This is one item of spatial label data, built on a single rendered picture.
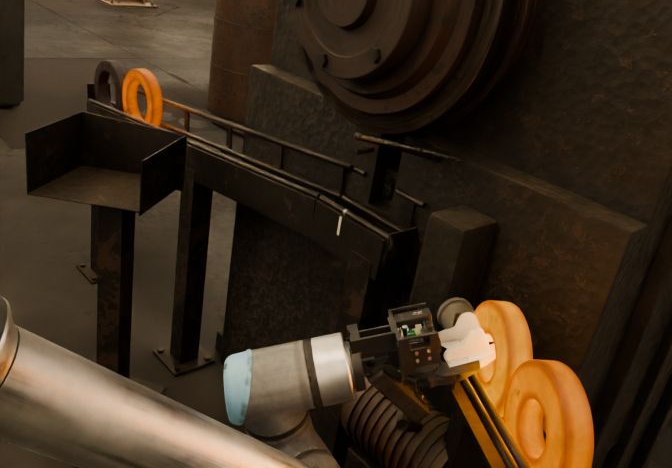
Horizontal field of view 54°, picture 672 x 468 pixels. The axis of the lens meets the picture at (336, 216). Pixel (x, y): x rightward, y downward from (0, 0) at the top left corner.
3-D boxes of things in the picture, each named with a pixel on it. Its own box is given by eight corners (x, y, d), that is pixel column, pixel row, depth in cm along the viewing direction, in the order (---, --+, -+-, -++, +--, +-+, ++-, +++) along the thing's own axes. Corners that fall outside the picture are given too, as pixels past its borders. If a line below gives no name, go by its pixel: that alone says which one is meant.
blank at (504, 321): (499, 283, 95) (477, 281, 94) (545, 336, 80) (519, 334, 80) (476, 376, 100) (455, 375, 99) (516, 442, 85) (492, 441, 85)
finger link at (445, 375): (483, 368, 84) (416, 381, 84) (483, 377, 85) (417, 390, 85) (472, 345, 88) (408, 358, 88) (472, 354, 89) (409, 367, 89)
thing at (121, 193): (81, 362, 182) (82, 111, 153) (169, 388, 178) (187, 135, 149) (34, 409, 163) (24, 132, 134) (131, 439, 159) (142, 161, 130)
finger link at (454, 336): (506, 312, 87) (437, 326, 86) (508, 348, 89) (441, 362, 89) (498, 300, 89) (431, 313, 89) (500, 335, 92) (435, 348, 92)
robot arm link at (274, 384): (233, 392, 93) (216, 340, 88) (319, 375, 94) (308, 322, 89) (233, 445, 85) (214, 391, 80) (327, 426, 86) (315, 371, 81)
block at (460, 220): (436, 315, 126) (466, 201, 116) (469, 337, 120) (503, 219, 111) (399, 331, 119) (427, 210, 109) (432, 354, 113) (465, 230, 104)
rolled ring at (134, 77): (147, 146, 187) (158, 145, 189) (156, 86, 177) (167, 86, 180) (118, 115, 197) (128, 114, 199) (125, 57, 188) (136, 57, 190)
